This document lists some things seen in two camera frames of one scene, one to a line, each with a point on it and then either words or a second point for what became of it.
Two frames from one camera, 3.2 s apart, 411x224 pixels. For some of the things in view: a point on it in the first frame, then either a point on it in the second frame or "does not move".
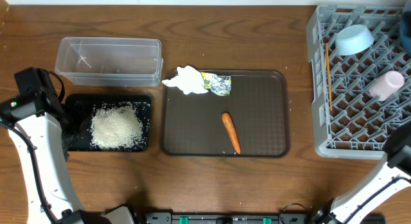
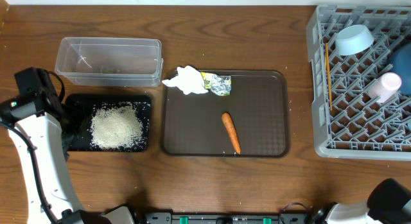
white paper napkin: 189,80 does not move
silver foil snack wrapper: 220,85 does not move
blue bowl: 405,30 -> 400,63
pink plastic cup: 390,83 does not move
